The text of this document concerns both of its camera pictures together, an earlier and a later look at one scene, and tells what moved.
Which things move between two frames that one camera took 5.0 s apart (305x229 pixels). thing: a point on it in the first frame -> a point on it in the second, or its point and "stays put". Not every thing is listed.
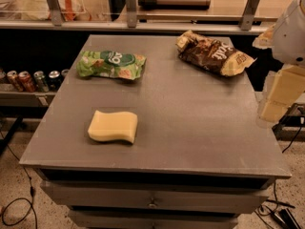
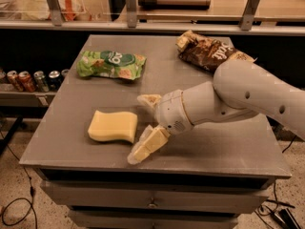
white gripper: [290, 42] -> [171, 111]
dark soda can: [54, 79] stays put
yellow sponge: [113, 126] stays put
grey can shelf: [11, 96] stays put
